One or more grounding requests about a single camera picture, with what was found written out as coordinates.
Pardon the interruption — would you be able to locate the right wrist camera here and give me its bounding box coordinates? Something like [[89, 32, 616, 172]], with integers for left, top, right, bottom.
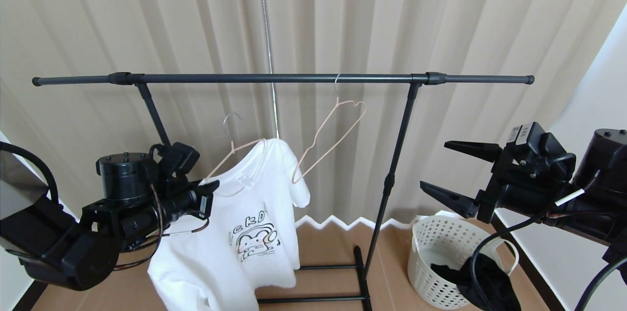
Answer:
[[507, 122, 577, 179]]

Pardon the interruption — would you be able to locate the white laundry basket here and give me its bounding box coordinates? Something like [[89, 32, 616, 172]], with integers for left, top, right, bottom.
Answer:
[[408, 213, 520, 311]]

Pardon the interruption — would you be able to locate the black clothes rack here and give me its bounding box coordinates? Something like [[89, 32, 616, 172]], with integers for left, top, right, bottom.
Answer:
[[32, 72, 534, 311]]

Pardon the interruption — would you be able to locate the pink clothes hanger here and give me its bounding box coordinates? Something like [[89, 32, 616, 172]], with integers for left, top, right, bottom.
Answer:
[[291, 74, 367, 184], [203, 113, 267, 199]]

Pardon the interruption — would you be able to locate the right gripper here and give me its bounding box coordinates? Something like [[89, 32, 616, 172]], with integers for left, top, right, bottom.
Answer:
[[420, 141, 520, 224]]

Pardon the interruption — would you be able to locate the black garment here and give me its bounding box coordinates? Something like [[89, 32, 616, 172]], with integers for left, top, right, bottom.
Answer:
[[431, 252, 523, 311]]

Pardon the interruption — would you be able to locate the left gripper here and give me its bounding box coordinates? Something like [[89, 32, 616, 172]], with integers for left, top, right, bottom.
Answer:
[[181, 191, 214, 219]]

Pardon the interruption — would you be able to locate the white printed t-shirt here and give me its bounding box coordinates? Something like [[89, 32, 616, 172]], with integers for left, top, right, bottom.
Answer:
[[147, 138, 311, 311]]

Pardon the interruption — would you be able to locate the black cable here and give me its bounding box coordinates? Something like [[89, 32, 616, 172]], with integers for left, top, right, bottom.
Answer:
[[0, 141, 59, 204], [576, 257, 627, 311], [470, 211, 554, 311]]

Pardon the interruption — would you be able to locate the beige curtain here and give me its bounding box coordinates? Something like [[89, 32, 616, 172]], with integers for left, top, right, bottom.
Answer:
[[0, 0, 627, 231]]

